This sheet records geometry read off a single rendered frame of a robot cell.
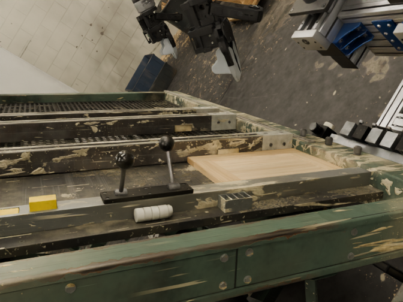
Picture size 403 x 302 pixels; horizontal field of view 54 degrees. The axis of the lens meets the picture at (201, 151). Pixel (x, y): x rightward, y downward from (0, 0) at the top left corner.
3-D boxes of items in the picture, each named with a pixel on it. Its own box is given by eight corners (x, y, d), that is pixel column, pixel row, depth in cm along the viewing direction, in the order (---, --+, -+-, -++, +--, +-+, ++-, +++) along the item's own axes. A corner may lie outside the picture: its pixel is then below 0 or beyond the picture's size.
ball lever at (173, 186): (185, 190, 88) (175, 133, 90) (168, 192, 86) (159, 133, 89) (179, 192, 91) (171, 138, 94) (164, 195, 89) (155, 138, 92)
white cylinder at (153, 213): (137, 225, 81) (173, 219, 84) (137, 211, 80) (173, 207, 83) (133, 219, 84) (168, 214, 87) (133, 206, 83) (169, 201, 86)
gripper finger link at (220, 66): (220, 85, 96) (207, 50, 92) (243, 79, 94) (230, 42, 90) (217, 90, 94) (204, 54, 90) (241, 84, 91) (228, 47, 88)
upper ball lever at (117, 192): (130, 202, 84) (137, 159, 76) (113, 205, 83) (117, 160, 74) (127, 189, 87) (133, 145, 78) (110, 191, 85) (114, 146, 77)
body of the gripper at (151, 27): (149, 45, 156) (134, 17, 151) (167, 35, 158) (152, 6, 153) (155, 45, 149) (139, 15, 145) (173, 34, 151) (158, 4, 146)
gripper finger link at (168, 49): (167, 64, 157) (155, 43, 153) (179, 57, 158) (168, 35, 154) (169, 64, 154) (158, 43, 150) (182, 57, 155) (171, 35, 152)
